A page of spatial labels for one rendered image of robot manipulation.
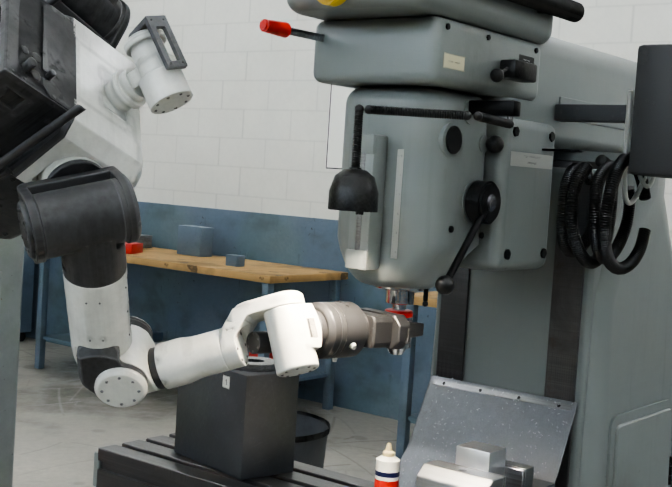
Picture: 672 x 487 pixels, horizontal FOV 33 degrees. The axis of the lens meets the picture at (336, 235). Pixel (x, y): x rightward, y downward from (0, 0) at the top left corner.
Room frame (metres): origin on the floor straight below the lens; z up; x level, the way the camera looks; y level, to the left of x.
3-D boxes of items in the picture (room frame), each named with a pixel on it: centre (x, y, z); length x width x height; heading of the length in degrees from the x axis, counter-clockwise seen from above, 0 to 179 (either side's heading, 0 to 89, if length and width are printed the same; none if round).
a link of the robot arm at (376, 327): (1.77, -0.04, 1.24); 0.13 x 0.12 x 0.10; 42
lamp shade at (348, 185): (1.61, -0.02, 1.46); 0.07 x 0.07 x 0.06
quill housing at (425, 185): (1.84, -0.12, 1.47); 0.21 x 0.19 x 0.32; 52
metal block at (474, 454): (1.73, -0.25, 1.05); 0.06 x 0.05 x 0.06; 52
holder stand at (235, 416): (2.06, 0.17, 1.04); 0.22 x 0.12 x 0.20; 41
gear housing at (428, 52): (1.87, -0.14, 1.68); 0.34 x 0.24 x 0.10; 142
